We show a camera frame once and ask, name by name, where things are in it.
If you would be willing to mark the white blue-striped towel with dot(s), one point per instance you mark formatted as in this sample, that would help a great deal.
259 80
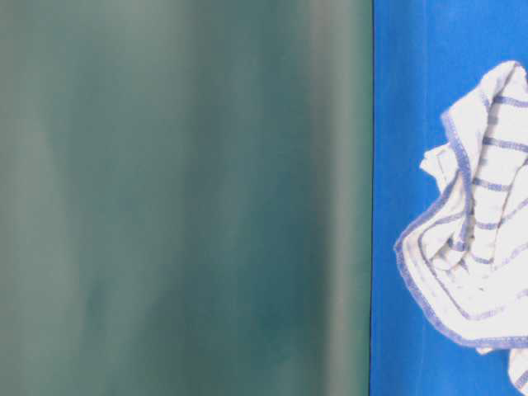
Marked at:
464 260

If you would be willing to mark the blue table cloth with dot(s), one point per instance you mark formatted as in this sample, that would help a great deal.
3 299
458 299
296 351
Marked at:
427 55

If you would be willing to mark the green backdrop sheet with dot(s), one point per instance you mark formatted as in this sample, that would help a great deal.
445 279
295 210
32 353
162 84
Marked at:
185 197

